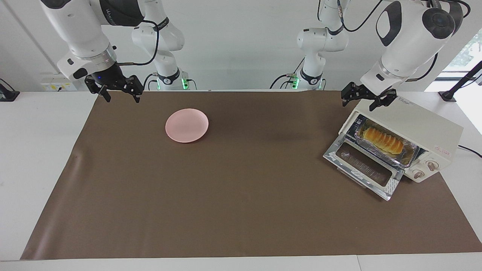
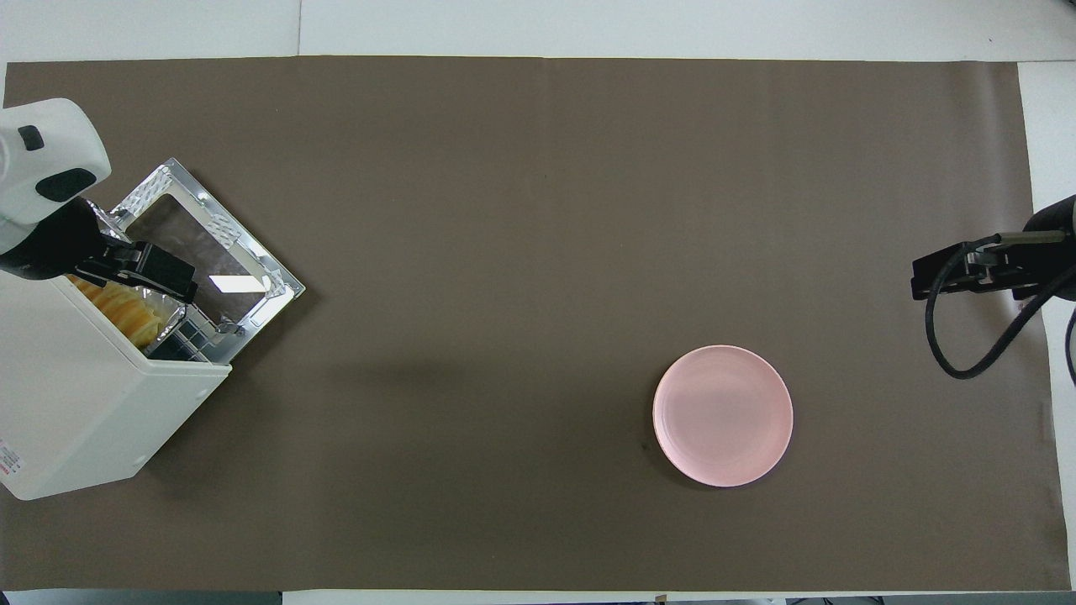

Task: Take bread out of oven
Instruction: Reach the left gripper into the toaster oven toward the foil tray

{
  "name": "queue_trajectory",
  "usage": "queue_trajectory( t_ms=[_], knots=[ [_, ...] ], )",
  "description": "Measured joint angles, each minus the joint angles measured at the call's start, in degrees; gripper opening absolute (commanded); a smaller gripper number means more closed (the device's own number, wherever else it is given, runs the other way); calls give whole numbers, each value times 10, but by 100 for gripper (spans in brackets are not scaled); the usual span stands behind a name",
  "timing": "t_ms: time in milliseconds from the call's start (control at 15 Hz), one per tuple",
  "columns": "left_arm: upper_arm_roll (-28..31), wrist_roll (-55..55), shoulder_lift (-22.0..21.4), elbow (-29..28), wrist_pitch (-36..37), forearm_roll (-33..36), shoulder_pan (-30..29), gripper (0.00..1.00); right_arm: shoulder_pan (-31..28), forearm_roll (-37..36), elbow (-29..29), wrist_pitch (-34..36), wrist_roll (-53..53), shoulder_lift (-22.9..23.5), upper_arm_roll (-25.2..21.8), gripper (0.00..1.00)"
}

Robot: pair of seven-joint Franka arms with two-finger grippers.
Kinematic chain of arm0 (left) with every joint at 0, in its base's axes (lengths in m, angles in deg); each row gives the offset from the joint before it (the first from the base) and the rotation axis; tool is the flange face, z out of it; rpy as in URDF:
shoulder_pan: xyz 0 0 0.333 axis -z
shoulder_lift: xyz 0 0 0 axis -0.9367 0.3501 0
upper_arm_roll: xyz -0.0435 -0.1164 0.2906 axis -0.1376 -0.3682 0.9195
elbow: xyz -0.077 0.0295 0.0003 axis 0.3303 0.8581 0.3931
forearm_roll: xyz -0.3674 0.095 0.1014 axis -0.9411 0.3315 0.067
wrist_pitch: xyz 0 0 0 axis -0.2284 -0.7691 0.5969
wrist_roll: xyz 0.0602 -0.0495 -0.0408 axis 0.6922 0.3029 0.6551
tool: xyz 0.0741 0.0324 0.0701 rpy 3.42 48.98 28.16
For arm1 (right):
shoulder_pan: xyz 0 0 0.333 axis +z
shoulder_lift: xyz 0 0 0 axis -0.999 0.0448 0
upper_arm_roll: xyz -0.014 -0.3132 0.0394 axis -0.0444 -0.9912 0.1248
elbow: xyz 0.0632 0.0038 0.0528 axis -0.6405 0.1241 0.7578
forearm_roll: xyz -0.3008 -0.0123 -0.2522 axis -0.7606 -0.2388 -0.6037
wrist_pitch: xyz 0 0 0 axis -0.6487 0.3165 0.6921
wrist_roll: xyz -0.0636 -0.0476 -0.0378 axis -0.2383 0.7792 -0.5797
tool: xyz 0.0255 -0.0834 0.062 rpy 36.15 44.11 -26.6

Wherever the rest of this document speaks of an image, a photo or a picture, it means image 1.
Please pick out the aluminium foil tray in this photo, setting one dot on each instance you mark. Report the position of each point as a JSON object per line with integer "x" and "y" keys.
{"x": 408, "y": 156}

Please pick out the brown table mat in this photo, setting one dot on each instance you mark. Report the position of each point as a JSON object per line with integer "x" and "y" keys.
{"x": 241, "y": 195}

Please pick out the cream toaster oven body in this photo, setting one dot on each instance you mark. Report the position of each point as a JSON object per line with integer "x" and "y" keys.
{"x": 421, "y": 124}

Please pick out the pink round plate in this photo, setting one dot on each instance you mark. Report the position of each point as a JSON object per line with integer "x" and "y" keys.
{"x": 186, "y": 125}

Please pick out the black angled pole stand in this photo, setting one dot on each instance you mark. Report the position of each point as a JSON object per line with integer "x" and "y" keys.
{"x": 457, "y": 84}

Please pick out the bright window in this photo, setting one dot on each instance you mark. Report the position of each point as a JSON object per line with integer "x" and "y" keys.
{"x": 467, "y": 56}

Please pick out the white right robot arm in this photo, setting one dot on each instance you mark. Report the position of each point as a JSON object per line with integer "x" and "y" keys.
{"x": 83, "y": 34}

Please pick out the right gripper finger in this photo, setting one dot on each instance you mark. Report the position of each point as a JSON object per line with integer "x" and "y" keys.
{"x": 132, "y": 87}
{"x": 98, "y": 87}

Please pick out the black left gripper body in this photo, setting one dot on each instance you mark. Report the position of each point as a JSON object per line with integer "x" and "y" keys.
{"x": 371, "y": 92}

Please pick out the small black clamp stand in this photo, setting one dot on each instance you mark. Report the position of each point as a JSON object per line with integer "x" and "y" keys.
{"x": 6, "y": 94}

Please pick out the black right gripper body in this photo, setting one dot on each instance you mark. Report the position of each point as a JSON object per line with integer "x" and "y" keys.
{"x": 108, "y": 77}

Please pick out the white wall power socket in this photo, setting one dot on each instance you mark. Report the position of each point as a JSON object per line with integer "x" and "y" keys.
{"x": 60, "y": 82}

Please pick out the glass oven door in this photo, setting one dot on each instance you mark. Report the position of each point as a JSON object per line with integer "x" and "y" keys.
{"x": 361, "y": 165}

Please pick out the golden bread loaf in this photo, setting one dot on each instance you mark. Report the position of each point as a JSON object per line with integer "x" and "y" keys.
{"x": 383, "y": 140}

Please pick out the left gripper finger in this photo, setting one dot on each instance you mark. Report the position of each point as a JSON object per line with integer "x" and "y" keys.
{"x": 350, "y": 93}
{"x": 381, "y": 102}

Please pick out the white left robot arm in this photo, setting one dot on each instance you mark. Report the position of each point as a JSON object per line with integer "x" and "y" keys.
{"x": 406, "y": 41}

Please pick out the beige oven knob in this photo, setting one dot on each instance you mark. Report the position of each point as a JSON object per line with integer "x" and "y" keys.
{"x": 418, "y": 174}
{"x": 433, "y": 165}

